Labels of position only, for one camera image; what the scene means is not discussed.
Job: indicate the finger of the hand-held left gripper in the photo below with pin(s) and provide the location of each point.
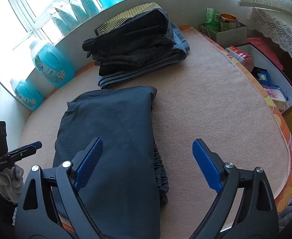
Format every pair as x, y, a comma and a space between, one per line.
36, 145

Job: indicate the white blue small pack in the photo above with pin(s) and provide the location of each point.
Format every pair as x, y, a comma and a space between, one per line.
263, 76

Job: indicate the pink package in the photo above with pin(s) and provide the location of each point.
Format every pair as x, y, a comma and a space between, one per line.
273, 92

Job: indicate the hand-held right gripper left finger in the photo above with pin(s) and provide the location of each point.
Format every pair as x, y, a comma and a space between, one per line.
88, 161

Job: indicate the pink cloth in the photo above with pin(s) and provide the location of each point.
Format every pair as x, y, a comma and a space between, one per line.
260, 41

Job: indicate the stack of folded clothes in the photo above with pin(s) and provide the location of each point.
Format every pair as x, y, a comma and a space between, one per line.
178, 42

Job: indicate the white storage box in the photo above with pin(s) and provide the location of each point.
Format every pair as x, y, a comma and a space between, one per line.
273, 67

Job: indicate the pale yellow pack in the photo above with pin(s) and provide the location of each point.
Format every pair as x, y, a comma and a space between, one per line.
279, 102

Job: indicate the orange red package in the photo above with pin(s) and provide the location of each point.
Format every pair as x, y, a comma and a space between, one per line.
238, 54

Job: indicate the round metal can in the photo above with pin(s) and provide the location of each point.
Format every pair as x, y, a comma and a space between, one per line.
227, 21

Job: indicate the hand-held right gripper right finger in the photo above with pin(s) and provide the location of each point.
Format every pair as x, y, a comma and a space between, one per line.
208, 166

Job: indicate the black yellow-patterned folded garment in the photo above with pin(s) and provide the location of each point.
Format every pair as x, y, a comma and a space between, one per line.
141, 20

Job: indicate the person's left hand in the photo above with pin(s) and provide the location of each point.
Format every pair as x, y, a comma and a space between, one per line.
10, 186

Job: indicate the large blue detergent bottle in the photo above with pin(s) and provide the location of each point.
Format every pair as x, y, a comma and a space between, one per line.
53, 64
27, 94

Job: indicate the white lace curtain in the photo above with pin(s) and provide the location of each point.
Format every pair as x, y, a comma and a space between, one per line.
280, 29

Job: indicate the dark navy pants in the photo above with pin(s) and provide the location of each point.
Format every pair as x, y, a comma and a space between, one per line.
111, 129

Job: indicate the small cardboard box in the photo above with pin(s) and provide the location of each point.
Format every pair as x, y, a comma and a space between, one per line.
230, 36

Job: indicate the green tea carton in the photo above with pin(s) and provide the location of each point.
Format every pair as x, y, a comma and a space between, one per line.
212, 17

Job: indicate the teal refill pouch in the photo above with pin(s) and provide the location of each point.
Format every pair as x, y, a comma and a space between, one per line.
67, 13
61, 23
80, 8
91, 2

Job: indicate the dark checked folded garment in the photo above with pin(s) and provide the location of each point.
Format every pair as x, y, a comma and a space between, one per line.
136, 46

